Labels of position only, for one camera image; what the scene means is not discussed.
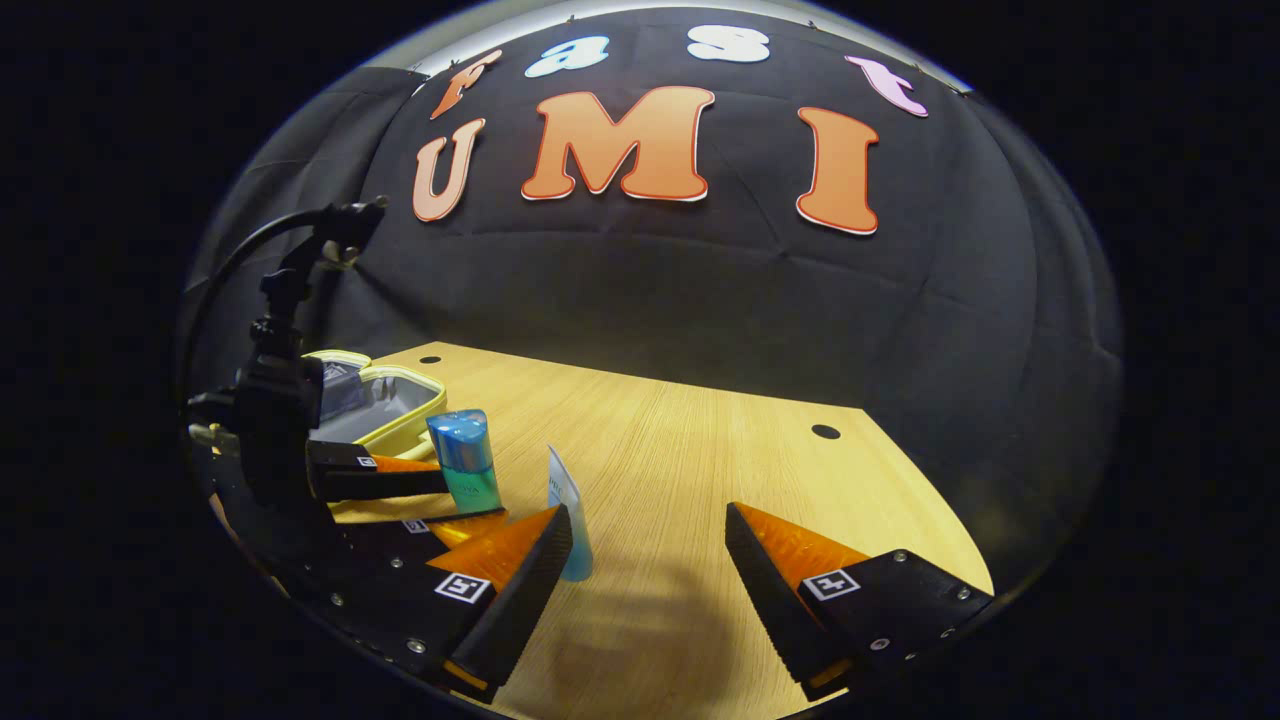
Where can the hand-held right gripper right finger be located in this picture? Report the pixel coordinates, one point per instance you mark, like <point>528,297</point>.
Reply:
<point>770,600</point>

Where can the black backdrop cloth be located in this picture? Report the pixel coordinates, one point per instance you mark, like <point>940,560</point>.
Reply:
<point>650,290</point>

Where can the pale yellow suitcase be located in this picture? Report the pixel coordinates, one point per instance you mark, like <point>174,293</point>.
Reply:
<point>375,415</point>

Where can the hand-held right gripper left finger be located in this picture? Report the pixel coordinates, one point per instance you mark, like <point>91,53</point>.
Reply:
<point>525,600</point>

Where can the blue and white tube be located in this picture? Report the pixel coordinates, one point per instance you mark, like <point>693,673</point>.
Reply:
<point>580,550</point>

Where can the blue glass bottle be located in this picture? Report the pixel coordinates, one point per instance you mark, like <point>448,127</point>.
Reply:
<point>465,460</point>

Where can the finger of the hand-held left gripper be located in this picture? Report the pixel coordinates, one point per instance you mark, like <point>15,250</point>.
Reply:
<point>380,482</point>
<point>420,540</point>

